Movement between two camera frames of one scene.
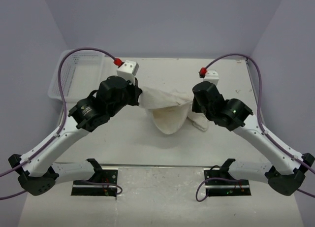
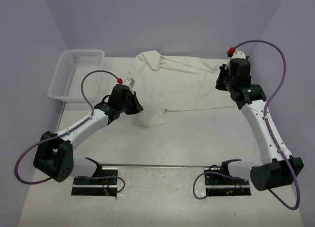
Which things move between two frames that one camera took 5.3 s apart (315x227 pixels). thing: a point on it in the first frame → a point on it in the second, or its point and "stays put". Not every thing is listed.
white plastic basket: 81,75 stays put
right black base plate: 225,187 stays put
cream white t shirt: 170,109 → 164,83
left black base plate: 103,176 stays put
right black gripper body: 196,107 → 231,81
